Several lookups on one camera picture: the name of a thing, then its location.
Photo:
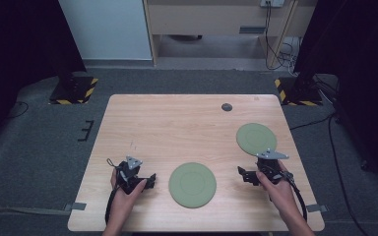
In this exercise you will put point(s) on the person's left hand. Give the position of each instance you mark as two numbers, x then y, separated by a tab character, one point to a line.
123	200

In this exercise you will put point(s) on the grey tape strip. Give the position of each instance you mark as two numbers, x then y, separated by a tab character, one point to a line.
76	206
316	208

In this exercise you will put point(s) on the green round plate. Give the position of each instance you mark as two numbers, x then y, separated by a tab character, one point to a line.
192	185
254	137

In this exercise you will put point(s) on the grey power strip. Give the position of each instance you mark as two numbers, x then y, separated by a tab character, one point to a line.
271	3

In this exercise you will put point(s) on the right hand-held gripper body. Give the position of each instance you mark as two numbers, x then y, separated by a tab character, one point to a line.
270	165

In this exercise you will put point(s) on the black curtain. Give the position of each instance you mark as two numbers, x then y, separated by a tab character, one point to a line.
357	65
19	49

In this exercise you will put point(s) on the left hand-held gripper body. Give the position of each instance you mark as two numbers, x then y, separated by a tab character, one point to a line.
128	173

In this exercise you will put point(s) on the black yellow-striped stand base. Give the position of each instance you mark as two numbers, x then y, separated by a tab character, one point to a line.
300	93
74	91

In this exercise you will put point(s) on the grey round table grommet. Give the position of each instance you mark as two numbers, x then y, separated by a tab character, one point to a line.
226	107

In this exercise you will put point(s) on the person's right hand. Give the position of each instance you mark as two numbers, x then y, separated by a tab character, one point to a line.
279	196

